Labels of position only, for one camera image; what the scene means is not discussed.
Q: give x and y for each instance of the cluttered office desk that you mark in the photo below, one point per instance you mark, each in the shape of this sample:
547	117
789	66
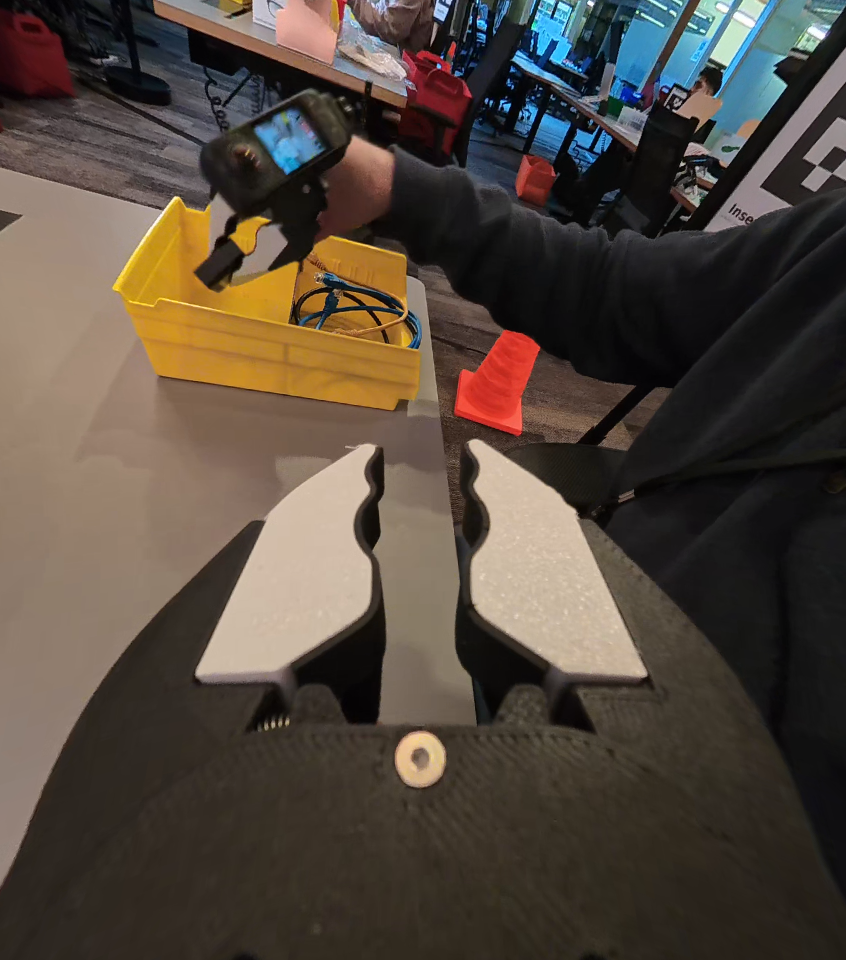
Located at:
588	101

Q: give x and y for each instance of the black office chair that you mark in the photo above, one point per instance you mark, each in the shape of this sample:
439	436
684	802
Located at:
565	469

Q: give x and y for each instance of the person's right forearm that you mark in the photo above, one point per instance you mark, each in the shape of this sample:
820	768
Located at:
543	262

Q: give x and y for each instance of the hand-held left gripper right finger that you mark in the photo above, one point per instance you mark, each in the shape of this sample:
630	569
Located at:
550	592

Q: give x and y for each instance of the clear plastic bag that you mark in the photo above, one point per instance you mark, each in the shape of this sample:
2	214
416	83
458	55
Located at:
374	60

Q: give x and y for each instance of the black white marker board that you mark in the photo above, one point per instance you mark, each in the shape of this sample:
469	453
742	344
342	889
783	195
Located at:
843	112

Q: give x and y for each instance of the person's right hand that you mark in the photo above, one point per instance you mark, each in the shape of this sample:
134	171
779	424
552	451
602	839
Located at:
363	187

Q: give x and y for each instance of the pink box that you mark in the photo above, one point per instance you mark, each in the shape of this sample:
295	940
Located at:
307	34

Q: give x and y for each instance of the black round stand base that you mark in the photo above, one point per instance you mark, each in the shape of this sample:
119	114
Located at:
138	86

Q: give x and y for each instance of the yellow plastic bin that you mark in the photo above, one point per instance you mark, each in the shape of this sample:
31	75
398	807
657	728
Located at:
243	345

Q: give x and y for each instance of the long office table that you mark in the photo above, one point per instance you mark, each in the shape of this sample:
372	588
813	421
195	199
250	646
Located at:
243	30

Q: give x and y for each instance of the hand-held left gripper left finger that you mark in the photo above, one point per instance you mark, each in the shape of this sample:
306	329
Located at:
295	592

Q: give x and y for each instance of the black mesh chair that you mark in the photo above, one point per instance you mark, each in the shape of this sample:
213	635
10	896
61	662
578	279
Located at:
655	172

